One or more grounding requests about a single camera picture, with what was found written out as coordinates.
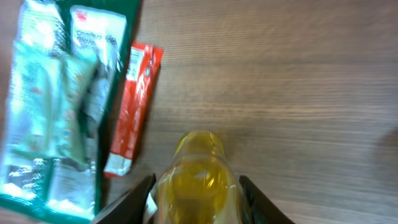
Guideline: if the green 3M gloves package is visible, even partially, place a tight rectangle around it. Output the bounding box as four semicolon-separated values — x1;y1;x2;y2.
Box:
1;0;139;223

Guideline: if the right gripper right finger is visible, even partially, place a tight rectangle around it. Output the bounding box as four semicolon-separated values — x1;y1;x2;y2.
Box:
239;175;295;224

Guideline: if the red snack packet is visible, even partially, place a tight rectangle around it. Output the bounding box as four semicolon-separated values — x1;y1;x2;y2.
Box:
104;42;164;178

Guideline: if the light teal small packet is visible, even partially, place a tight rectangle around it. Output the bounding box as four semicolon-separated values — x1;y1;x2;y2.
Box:
5;42;98;164

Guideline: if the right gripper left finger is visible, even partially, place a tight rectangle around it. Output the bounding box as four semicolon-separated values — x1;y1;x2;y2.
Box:
90;174;156;224

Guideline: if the yellow liquid bottle silver cap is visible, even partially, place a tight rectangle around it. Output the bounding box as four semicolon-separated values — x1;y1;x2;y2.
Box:
143;130;252;224

